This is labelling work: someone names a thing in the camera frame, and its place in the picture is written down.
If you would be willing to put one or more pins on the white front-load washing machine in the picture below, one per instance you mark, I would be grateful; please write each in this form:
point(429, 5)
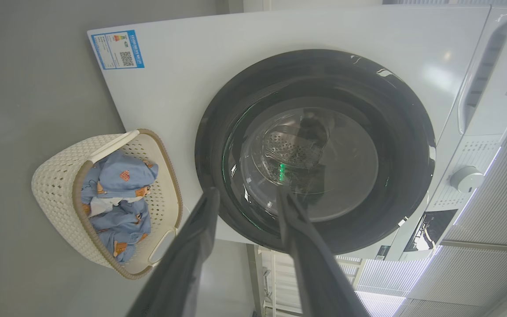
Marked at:
point(183, 88)

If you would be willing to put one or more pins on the dark round glass washer door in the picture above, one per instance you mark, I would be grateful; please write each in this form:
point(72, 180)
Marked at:
point(368, 110)

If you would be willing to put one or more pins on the blue energy label sticker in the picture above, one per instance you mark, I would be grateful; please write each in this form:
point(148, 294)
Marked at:
point(117, 49)

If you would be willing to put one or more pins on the white metal rack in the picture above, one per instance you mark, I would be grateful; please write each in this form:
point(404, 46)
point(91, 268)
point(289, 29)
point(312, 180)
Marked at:
point(271, 281)

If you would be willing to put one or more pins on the white washing machine dial knob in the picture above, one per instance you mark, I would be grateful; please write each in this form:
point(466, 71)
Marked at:
point(465, 178)

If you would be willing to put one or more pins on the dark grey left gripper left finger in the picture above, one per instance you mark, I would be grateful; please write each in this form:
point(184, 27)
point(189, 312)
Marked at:
point(178, 273)

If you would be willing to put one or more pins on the white detergent drawer panel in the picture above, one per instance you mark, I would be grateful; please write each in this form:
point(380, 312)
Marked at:
point(500, 88)

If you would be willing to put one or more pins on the cream perforated laundry basket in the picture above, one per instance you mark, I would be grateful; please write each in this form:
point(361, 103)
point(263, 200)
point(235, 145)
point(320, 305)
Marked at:
point(55, 189)

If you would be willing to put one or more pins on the blue bear-print garment white lining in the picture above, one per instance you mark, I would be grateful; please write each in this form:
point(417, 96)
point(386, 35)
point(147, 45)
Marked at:
point(121, 176)

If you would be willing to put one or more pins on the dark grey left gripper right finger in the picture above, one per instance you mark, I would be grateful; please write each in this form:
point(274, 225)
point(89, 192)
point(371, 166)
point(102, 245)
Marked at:
point(319, 281)

